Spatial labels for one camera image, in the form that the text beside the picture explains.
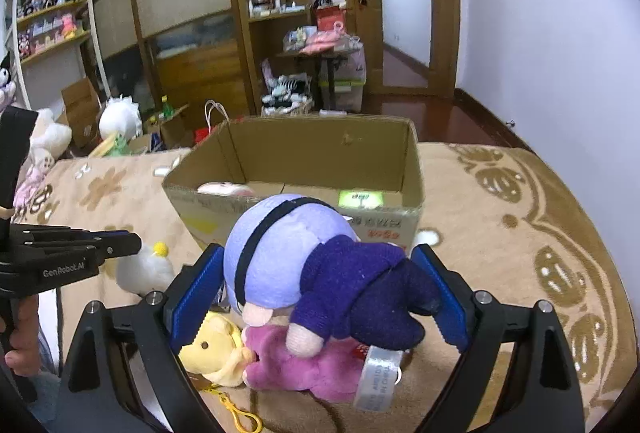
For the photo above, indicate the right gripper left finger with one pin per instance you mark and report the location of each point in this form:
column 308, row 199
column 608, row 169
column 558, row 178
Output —
column 98, row 392

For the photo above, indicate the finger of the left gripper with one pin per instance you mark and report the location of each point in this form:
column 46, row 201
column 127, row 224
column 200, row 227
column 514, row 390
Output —
column 59, row 234
column 66, row 256

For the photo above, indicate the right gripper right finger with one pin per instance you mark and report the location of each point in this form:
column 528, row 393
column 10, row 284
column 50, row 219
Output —
column 541, row 392

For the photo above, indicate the yellow plush toy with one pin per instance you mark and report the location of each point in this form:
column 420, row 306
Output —
column 215, row 361

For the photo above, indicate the pink plush toy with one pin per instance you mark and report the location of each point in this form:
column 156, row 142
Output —
column 344, row 372

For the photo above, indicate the purple-haired plush doll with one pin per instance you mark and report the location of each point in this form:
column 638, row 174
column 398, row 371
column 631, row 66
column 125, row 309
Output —
column 298, row 254

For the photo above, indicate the green tissue pack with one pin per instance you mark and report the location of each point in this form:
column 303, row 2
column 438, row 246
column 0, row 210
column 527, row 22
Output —
column 368, row 200

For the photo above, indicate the person's left hand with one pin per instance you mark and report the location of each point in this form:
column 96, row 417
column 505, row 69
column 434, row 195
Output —
column 24, row 358

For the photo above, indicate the small white duck plush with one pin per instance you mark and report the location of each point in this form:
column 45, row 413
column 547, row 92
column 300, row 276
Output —
column 147, row 271

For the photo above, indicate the white bunny plush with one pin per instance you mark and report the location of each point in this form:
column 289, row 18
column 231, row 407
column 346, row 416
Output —
column 48, row 142

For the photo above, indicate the green frog toy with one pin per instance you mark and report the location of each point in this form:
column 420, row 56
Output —
column 113, row 145

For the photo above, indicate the small brown cardboard box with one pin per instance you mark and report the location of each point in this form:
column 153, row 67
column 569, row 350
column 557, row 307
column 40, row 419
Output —
column 82, row 108

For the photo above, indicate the beige patterned blanket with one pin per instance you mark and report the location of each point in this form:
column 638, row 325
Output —
column 499, row 217

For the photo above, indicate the pink swirl plush cushion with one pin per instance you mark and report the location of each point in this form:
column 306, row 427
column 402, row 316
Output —
column 225, row 189

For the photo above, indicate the red paper shopping bag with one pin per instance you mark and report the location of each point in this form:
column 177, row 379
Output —
column 214, row 113

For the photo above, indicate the wooden toy shelf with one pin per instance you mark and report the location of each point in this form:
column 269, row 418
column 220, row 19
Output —
column 40, row 30

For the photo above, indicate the large cardboard box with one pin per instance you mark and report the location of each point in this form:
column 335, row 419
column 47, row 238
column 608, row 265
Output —
column 313, row 155

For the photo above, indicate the cluttered small table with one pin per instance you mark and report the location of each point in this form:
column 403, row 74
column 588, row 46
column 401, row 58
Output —
column 337, row 58

